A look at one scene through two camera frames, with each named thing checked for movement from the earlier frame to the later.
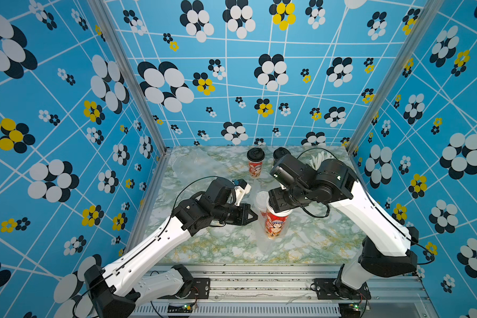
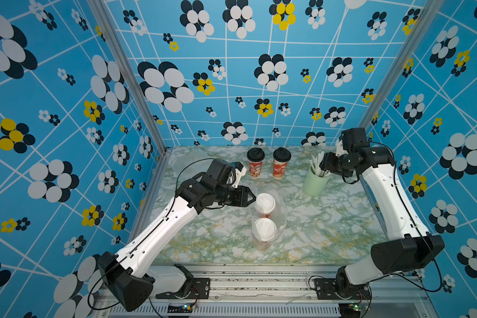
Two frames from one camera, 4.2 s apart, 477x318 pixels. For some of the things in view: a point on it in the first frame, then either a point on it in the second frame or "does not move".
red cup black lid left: [256, 156] does not move
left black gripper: [244, 218] → [244, 192]
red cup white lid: [275, 222] → [264, 233]
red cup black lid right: [279, 152] does not move
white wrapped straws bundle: [316, 161] does not move
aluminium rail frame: [289, 291] does not move
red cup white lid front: [261, 202] does not move
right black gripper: [276, 200] → [326, 163]
